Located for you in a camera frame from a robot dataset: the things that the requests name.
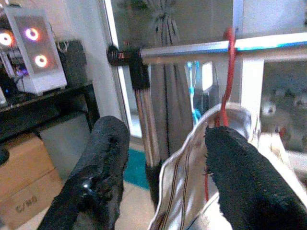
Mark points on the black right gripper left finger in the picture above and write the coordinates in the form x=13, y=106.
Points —
x=105, y=155

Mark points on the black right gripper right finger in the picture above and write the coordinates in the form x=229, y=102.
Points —
x=251, y=187

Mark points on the light blue clothes hanger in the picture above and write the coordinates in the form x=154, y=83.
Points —
x=192, y=91

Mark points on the red clothes hanger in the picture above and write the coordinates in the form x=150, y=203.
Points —
x=231, y=72

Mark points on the teal floor mat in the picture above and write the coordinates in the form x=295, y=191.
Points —
x=136, y=170

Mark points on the grey storage box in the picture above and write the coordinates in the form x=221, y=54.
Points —
x=64, y=143

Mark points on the silver rack pole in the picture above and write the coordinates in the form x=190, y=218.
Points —
x=146, y=124

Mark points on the brown cardboard box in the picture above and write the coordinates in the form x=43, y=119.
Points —
x=24, y=167

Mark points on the black desk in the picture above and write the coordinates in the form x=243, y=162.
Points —
x=36, y=107

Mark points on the black rack joint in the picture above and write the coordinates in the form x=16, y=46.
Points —
x=138, y=72

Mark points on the grey curtain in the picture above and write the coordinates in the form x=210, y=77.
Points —
x=177, y=100

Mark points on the black speaker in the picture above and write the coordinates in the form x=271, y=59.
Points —
x=74, y=64

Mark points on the white cabinet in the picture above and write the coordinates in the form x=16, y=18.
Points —
x=251, y=79

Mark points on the white computer case glowing fans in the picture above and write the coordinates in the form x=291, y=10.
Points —
x=36, y=48

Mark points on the silver clothes rack rail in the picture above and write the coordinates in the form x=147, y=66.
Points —
x=187, y=54

